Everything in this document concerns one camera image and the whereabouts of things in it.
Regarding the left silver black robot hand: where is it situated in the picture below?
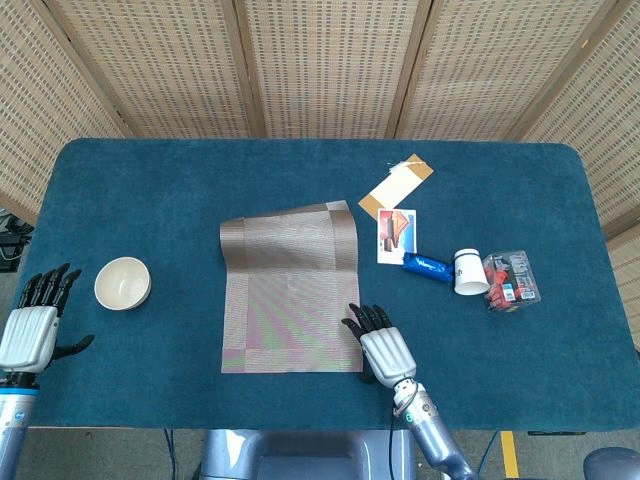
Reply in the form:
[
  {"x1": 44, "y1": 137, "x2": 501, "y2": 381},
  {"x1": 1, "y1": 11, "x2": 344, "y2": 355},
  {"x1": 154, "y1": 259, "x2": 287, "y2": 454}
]
[{"x1": 0, "y1": 262, "x2": 96, "y2": 374}]

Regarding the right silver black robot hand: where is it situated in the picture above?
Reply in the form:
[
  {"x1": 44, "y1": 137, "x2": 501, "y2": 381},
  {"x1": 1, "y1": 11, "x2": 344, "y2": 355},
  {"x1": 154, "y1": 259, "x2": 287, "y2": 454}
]
[{"x1": 341, "y1": 302, "x2": 418, "y2": 389}]

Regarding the brown woven placemat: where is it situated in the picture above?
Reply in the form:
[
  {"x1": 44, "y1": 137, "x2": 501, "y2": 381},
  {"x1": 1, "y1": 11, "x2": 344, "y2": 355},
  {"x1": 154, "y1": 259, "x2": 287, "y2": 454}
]
[{"x1": 219, "y1": 199, "x2": 365, "y2": 374}]

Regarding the white ceramic bowl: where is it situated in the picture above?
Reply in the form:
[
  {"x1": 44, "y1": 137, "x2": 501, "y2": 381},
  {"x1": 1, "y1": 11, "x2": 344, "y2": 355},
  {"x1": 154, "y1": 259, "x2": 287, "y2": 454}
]
[{"x1": 93, "y1": 256, "x2": 152, "y2": 311}]

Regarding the white paper cup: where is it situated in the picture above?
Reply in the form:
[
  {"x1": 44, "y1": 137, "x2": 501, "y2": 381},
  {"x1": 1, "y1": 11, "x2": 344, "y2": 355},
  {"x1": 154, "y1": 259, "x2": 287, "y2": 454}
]
[{"x1": 453, "y1": 248, "x2": 491, "y2": 297}]

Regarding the blue foil snack packet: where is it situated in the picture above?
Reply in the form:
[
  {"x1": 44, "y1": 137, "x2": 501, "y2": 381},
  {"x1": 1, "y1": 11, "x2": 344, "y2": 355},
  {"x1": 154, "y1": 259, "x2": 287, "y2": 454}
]
[{"x1": 402, "y1": 252, "x2": 458, "y2": 285}]

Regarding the photo postcard with red building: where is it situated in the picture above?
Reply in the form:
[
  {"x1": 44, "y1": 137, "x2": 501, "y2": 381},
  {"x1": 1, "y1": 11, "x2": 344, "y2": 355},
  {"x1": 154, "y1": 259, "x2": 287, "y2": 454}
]
[{"x1": 376, "y1": 208, "x2": 418, "y2": 265}]

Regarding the blue-grey robot torso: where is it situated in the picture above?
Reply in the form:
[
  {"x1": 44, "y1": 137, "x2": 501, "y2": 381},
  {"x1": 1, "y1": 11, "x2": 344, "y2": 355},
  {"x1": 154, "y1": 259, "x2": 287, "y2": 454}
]
[{"x1": 199, "y1": 428, "x2": 417, "y2": 480}]

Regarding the clear box with red parts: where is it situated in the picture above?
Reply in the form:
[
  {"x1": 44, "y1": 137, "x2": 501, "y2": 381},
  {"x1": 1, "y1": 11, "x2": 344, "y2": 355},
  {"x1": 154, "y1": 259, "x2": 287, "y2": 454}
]
[{"x1": 479, "y1": 249, "x2": 542, "y2": 315}]

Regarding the brown and white paper tag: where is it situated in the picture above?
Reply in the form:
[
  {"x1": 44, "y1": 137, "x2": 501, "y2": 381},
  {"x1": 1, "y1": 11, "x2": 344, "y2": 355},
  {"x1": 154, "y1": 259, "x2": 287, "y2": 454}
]
[{"x1": 357, "y1": 153, "x2": 435, "y2": 220}]

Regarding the blue table cloth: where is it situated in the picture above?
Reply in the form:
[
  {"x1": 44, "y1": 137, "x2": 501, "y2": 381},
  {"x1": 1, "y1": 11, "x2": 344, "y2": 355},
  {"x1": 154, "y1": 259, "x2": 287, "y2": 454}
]
[{"x1": 0, "y1": 137, "x2": 640, "y2": 432}]

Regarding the bamboo folding screen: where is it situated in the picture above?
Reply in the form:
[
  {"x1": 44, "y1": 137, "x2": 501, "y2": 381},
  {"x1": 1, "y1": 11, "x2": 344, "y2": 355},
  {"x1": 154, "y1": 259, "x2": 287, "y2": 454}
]
[{"x1": 0, "y1": 0, "x2": 640, "y2": 351}]

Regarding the black equipment with cables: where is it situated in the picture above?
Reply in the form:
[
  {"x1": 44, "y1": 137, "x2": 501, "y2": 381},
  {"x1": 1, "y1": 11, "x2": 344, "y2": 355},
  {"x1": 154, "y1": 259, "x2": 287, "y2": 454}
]
[{"x1": 0, "y1": 209, "x2": 34, "y2": 274}]

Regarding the blue cable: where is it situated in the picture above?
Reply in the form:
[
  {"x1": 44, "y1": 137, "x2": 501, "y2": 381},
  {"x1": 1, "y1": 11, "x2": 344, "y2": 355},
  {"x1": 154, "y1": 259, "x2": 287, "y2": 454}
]
[
  {"x1": 163, "y1": 428, "x2": 176, "y2": 480},
  {"x1": 474, "y1": 430, "x2": 501, "y2": 480}
]

